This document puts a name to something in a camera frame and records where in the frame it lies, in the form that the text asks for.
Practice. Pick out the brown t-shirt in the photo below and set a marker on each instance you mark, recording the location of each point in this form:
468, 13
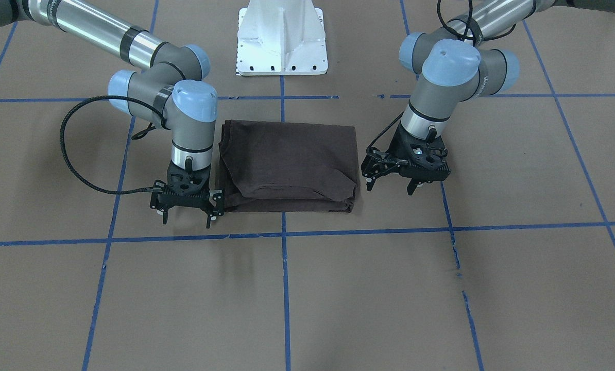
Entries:
267, 167

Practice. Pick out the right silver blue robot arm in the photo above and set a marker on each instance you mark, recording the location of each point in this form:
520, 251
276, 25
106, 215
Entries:
169, 91

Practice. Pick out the white pedestal column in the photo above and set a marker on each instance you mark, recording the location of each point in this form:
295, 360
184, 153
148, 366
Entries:
281, 38

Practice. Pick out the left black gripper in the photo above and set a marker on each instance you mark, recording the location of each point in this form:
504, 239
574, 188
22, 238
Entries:
401, 145

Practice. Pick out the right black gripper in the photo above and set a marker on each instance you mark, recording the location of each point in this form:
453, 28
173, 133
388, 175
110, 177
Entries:
160, 204

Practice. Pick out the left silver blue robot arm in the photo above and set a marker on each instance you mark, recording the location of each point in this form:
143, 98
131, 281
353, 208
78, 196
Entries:
451, 68

